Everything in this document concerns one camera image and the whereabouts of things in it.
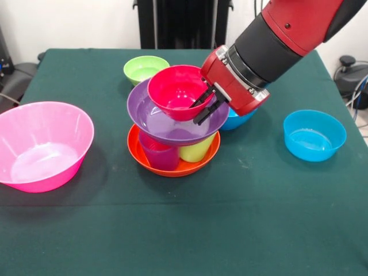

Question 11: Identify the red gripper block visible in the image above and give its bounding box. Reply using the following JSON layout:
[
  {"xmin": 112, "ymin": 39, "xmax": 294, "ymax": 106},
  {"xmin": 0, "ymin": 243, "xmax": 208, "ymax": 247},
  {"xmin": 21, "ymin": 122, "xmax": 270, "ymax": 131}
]
[{"xmin": 188, "ymin": 48, "xmax": 271, "ymax": 126}]

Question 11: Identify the small magenta bowl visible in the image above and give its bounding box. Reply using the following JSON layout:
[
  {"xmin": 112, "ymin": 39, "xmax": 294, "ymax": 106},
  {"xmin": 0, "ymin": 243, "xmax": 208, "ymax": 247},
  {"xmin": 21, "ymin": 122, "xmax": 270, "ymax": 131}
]
[{"xmin": 147, "ymin": 64, "xmax": 216, "ymax": 122}]

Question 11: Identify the green cup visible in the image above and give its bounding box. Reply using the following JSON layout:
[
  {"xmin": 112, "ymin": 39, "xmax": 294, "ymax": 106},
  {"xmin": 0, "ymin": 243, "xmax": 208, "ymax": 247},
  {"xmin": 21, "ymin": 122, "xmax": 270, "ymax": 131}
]
[{"xmin": 179, "ymin": 135, "xmax": 217, "ymax": 163}]

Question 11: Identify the purple bowl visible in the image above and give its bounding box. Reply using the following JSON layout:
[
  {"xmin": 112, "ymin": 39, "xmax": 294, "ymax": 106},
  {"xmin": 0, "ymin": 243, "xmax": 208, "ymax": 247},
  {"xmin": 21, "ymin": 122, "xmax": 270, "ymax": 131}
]
[{"xmin": 126, "ymin": 78, "xmax": 230, "ymax": 146}]

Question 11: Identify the orange bowl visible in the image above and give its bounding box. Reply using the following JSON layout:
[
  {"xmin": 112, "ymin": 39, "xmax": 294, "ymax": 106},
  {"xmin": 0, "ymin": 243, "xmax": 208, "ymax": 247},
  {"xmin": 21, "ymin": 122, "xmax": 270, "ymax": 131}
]
[{"xmin": 127, "ymin": 124, "xmax": 221, "ymax": 178}]

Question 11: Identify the purple cup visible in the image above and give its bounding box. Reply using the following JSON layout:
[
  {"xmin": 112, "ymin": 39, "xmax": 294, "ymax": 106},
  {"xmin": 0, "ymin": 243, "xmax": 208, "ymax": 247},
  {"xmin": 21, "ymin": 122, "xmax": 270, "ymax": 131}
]
[{"xmin": 138, "ymin": 131, "xmax": 179, "ymax": 171}]

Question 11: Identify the large blue bowl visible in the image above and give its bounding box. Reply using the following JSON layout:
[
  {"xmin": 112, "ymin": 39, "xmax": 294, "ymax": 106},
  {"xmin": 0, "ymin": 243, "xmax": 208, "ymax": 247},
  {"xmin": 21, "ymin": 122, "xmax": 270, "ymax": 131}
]
[{"xmin": 220, "ymin": 106, "xmax": 259, "ymax": 131}]

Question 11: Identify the green bowl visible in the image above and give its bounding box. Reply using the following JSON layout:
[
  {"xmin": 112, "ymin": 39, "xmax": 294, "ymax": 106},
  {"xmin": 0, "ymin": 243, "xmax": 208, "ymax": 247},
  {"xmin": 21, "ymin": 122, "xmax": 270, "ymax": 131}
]
[{"xmin": 123, "ymin": 55, "xmax": 170, "ymax": 86}]

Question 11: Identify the small blue bowl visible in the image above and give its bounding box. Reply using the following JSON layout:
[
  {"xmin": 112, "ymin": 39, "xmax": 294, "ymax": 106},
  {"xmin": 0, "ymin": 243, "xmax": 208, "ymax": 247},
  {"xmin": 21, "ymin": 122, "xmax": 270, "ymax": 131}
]
[{"xmin": 283, "ymin": 109, "xmax": 347, "ymax": 162}]

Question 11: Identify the dark green table cloth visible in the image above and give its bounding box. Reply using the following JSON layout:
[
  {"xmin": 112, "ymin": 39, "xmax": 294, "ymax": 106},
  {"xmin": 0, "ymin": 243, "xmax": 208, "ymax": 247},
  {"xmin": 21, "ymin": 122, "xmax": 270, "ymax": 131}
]
[{"xmin": 0, "ymin": 48, "xmax": 368, "ymax": 276}]

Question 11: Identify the large pink bowl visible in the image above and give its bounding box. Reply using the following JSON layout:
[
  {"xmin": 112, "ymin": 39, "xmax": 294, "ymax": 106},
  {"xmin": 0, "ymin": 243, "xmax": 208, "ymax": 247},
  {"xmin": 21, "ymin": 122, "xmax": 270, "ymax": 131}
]
[{"xmin": 0, "ymin": 101, "xmax": 95, "ymax": 193}]

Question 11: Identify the black stand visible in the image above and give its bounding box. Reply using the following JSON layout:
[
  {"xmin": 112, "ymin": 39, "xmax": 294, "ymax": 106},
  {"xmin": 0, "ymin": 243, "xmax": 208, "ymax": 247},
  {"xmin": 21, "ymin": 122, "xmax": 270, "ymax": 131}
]
[{"xmin": 0, "ymin": 25, "xmax": 15, "ymax": 87}]

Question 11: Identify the tangle of cables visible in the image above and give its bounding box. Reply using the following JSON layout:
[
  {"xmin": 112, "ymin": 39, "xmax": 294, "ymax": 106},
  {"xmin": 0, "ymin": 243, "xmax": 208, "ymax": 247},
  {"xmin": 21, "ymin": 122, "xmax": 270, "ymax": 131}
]
[{"xmin": 344, "ymin": 73, "xmax": 368, "ymax": 127}]

